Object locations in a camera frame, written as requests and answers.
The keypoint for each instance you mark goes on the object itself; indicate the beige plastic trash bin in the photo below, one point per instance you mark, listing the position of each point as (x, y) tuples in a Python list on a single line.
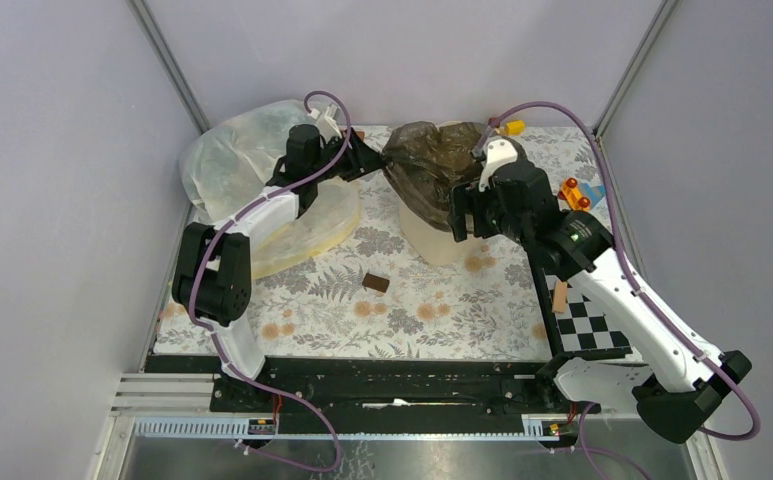
[(436, 247)]

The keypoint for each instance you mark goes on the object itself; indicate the dark trash bag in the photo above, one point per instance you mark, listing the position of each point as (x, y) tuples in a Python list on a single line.
[(425, 161)]

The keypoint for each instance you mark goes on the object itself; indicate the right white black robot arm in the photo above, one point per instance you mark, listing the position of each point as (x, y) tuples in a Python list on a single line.
[(685, 379)]

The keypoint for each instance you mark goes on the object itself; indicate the right aluminium frame post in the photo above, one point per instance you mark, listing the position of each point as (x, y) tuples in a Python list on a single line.
[(664, 13)]

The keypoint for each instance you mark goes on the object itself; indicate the orange red toy car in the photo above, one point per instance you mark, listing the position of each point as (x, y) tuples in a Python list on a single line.
[(570, 191)]

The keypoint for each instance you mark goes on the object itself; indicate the small brown wooden block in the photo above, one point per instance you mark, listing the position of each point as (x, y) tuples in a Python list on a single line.
[(375, 282)]

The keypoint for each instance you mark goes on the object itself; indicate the black white checkerboard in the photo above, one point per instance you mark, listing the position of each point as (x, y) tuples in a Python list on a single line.
[(582, 331)]

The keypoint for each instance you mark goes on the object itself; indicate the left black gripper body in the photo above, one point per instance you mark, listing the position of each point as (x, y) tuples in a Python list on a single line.
[(329, 151)]

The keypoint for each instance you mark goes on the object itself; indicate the translucent white plastic bag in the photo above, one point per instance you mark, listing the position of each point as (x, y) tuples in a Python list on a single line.
[(228, 166)]

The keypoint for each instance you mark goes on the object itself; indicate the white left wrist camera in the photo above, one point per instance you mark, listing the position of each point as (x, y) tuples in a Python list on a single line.
[(325, 121)]

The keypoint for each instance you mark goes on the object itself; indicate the blue paper piece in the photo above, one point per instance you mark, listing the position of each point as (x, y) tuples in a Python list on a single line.
[(596, 194)]

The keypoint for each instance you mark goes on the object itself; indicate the aluminium frame post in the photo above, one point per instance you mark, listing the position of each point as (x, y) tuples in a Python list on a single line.
[(153, 32), (664, 13)]

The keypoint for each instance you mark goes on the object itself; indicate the floral patterned table mat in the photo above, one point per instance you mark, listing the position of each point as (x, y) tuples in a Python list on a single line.
[(481, 307)]

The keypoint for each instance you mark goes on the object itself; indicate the grey slotted cable duct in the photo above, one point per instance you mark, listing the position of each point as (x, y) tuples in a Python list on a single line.
[(248, 429)]

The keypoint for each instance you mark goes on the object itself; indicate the small yellow block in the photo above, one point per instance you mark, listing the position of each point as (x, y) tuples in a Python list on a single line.
[(514, 128)]

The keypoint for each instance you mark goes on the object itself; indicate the left aluminium frame post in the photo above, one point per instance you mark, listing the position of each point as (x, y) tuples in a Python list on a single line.
[(153, 32)]

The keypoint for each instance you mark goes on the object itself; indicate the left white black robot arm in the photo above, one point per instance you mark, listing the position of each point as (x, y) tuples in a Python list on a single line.
[(213, 274)]

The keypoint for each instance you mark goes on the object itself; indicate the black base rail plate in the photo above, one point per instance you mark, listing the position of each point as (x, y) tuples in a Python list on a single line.
[(396, 396)]

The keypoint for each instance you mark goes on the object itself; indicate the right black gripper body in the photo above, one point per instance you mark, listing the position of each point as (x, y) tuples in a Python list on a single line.
[(487, 216)]

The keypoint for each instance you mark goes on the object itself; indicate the tan wooden block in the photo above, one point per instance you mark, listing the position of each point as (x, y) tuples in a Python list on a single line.
[(559, 297)]

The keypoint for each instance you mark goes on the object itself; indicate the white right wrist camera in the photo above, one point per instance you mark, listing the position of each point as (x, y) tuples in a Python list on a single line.
[(496, 153)]

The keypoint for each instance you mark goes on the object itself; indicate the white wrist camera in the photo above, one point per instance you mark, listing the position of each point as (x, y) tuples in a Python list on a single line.
[(325, 121), (496, 153)]

